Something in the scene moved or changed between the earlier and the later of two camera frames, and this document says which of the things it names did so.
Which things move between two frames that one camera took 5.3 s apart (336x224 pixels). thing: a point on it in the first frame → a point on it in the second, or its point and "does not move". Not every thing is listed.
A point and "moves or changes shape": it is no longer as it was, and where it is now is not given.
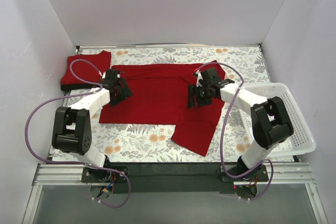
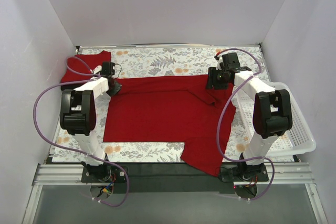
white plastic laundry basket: [302, 141] does not move
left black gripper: [122, 92] → [115, 88]
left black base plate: [91, 174] does not move
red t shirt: [159, 96] moves or changes shape
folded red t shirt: [101, 60] does not move
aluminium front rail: [284, 173] does not move
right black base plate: [259, 175] does not move
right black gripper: [197, 94] → [212, 78]
